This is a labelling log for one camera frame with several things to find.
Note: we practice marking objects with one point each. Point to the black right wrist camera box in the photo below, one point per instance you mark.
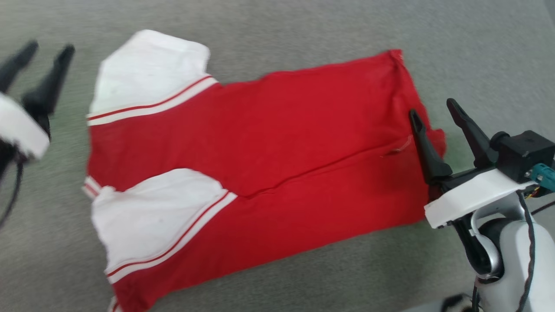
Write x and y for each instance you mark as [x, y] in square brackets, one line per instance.
[524, 151]

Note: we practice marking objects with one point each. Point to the grey fabric sofa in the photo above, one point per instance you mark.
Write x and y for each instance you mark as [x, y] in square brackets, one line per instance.
[303, 26]

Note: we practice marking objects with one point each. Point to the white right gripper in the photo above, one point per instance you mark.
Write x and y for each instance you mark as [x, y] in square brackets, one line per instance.
[472, 195]

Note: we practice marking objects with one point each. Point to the red and white garment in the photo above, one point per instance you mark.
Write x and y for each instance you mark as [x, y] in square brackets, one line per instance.
[282, 138]

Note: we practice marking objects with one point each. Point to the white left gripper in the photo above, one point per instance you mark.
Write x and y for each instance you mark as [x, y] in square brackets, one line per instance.
[21, 128]

